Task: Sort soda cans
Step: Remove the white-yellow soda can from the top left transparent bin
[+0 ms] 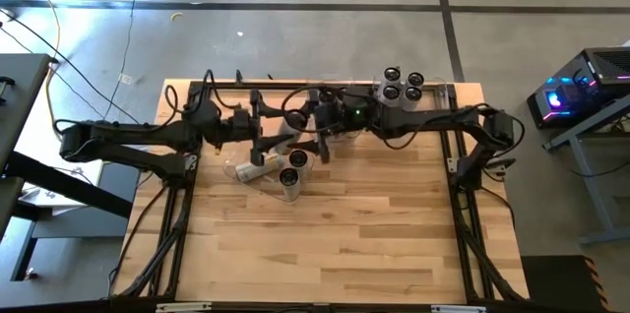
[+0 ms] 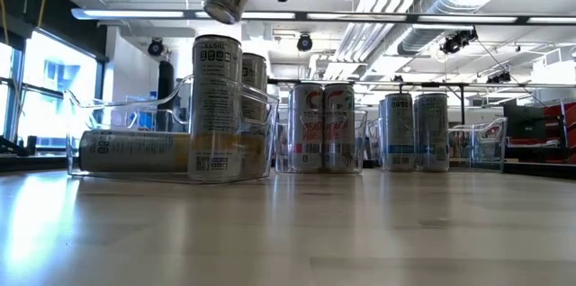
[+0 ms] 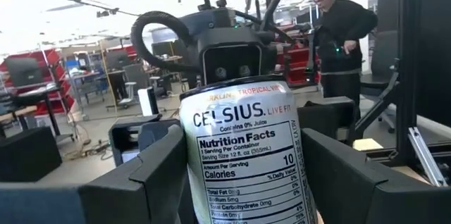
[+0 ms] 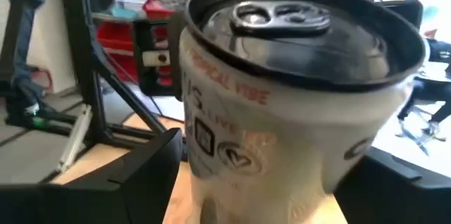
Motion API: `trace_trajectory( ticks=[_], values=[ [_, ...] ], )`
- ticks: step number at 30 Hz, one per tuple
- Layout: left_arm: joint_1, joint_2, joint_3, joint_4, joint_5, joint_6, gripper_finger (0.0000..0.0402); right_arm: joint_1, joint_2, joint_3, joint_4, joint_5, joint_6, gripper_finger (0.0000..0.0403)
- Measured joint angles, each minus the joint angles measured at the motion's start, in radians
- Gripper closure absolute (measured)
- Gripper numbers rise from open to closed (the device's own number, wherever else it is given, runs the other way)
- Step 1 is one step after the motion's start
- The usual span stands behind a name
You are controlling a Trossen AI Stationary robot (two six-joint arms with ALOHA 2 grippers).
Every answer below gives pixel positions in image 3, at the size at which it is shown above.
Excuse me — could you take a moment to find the silver metal bracket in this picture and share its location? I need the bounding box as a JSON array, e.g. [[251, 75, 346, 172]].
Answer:
[[407, 127, 440, 187]]

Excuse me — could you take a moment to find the red cabinet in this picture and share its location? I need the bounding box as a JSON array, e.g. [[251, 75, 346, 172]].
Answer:
[[274, 23, 321, 87], [0, 48, 75, 116]]

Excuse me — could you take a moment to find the black partition panel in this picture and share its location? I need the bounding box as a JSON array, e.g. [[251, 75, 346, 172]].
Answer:
[[415, 0, 451, 128]]

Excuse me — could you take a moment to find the black office chair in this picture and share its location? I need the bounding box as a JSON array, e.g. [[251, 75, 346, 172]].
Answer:
[[359, 30, 402, 135]]

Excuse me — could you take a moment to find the black corrugated cable loop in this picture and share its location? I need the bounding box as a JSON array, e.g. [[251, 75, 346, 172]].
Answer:
[[130, 11, 204, 74]]

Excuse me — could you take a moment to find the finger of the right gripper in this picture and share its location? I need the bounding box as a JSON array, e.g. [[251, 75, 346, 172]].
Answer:
[[297, 96, 356, 146], [109, 113, 183, 167]]

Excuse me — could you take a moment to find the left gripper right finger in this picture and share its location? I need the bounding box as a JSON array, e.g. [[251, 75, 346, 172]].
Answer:
[[301, 127, 451, 224]]

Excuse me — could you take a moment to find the black monitor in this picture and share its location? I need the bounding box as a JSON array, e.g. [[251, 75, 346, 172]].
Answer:
[[105, 49, 133, 72], [4, 56, 44, 87]]

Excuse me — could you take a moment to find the grey office chair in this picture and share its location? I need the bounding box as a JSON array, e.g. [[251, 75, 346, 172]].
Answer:
[[118, 63, 149, 109]]

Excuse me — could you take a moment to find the yellow paper note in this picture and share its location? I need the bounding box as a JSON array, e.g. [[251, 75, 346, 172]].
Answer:
[[352, 138, 384, 152]]

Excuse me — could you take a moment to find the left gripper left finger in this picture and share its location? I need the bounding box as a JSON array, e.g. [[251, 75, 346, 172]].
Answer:
[[0, 125, 187, 224]]

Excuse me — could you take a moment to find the white upright box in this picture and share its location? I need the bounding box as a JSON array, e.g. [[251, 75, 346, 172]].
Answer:
[[137, 86, 159, 116]]

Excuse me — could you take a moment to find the person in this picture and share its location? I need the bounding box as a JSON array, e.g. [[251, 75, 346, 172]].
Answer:
[[309, 0, 378, 112]]

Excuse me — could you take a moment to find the yellow band Celsius can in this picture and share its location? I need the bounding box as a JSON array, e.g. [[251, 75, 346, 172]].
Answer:
[[178, 74, 318, 224]]

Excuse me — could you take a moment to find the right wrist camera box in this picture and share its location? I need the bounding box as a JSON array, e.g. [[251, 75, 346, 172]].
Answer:
[[202, 44, 264, 86]]

